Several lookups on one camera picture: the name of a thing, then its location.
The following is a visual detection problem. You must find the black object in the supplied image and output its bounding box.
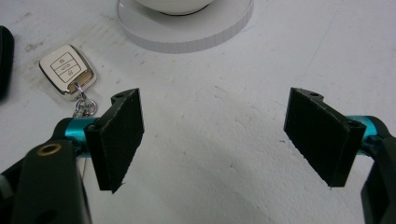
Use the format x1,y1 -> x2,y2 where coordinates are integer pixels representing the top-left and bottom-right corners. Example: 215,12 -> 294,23
0,25 -> 16,101

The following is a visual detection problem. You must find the white car key fob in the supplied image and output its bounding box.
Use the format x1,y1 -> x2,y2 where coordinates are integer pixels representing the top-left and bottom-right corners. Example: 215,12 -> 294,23
38,44 -> 98,96

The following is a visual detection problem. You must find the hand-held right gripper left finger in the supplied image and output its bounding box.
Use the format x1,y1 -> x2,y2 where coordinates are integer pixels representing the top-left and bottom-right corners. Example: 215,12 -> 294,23
52,88 -> 146,194

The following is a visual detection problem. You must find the white round base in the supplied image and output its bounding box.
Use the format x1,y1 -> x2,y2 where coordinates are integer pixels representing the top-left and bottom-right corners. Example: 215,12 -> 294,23
116,0 -> 255,54

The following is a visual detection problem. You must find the white bowl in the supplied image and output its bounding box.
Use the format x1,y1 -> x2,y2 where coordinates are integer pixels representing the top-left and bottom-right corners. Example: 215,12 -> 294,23
134,0 -> 217,16

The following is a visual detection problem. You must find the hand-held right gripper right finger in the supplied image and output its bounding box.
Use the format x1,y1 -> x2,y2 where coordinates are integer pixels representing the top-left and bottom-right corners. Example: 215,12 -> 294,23
283,87 -> 390,188

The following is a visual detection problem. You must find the silver key ring chain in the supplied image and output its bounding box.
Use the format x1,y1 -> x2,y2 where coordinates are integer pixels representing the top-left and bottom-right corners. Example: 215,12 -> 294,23
72,83 -> 99,119

